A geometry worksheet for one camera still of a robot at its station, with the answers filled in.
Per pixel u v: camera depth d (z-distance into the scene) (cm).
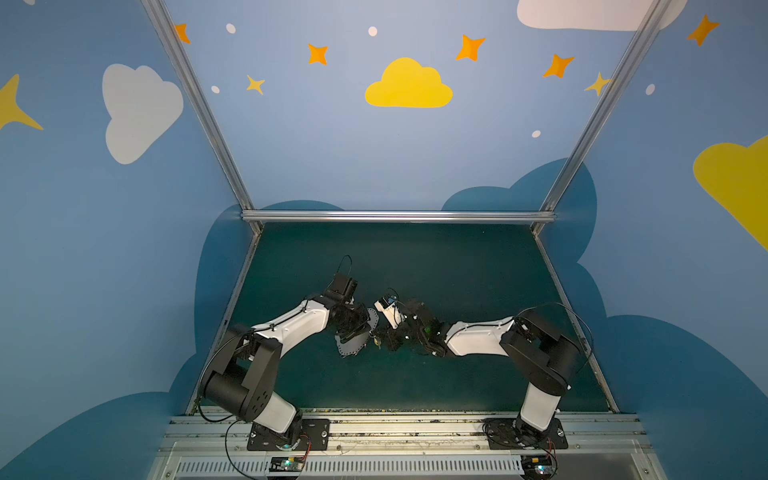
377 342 88
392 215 124
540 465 72
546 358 48
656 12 69
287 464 71
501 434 76
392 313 78
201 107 84
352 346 88
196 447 73
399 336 78
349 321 77
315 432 75
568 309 102
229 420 46
